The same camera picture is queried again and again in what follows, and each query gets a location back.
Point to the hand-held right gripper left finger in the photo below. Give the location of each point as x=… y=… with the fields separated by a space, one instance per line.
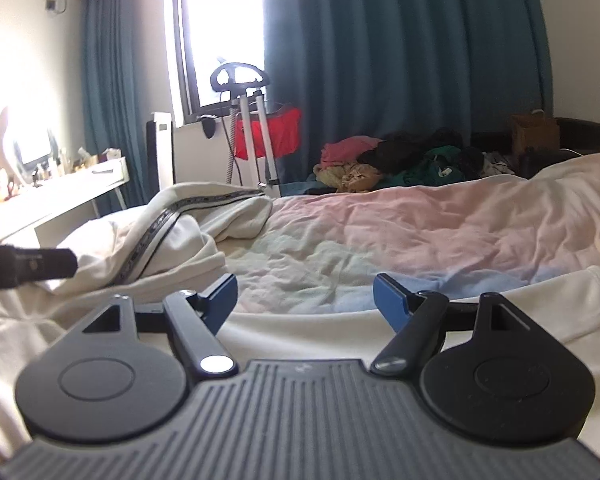
x=222 y=305

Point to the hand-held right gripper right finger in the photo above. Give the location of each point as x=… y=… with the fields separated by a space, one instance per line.
x=390 y=305

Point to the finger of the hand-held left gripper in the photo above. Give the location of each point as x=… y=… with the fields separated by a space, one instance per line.
x=47 y=262

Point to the cream pants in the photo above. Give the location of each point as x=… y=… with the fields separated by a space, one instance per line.
x=180 y=240

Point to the white vanity desk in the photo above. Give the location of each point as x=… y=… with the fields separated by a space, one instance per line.
x=65 y=195

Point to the pastel bed blanket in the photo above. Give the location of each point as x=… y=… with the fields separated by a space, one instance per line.
x=405 y=230

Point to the row of cosmetic bottles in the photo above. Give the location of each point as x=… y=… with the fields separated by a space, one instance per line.
x=50 y=167

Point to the vanity mirror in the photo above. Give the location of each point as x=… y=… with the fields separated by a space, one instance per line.
x=30 y=145

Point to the white tissue box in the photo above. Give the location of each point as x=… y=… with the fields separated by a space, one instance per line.
x=111 y=155

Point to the tan garment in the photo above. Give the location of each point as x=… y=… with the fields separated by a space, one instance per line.
x=352 y=177

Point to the green garment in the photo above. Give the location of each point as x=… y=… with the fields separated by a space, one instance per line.
x=442 y=165

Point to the black garment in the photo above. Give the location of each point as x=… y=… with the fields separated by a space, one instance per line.
x=410 y=147

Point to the pink garment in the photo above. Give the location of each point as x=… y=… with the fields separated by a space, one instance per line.
x=345 y=152

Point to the tall narrow standing panel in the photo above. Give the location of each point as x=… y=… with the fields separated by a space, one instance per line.
x=161 y=150

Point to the white patterned garment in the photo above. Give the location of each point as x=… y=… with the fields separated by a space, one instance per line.
x=497 y=164

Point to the red garment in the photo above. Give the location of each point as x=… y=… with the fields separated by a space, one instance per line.
x=280 y=132

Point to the garment steamer stand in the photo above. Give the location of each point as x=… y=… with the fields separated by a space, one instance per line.
x=252 y=125

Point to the narrow blue curtain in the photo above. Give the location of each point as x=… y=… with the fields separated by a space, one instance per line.
x=125 y=85

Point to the brown cardboard box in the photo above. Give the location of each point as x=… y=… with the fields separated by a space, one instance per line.
x=535 y=135

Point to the black sofa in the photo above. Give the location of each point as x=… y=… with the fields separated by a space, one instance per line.
x=585 y=137

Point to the wide blue curtain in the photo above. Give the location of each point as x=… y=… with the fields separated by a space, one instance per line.
x=405 y=45

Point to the window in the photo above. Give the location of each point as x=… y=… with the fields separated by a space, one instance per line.
x=220 y=25

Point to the small black wall fixture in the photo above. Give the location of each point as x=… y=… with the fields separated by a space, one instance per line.
x=209 y=126

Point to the black wall socket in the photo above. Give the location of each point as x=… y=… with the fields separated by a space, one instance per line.
x=51 y=5

